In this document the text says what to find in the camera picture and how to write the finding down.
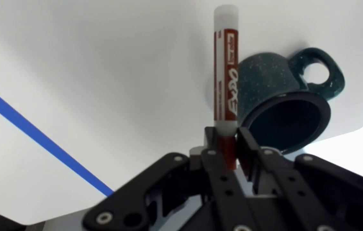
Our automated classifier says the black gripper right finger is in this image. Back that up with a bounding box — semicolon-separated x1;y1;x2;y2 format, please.
238;128;363;231

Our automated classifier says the dark green ceramic mug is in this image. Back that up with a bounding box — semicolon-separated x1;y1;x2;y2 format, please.
239;47;346;153

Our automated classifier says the red Expo dry-erase marker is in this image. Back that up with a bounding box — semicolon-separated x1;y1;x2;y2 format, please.
215;5;239;169

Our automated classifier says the blue tape line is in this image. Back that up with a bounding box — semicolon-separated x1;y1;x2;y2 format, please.
0;96;113;196

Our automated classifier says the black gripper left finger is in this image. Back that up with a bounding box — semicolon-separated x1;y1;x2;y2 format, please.
83;127;254;231

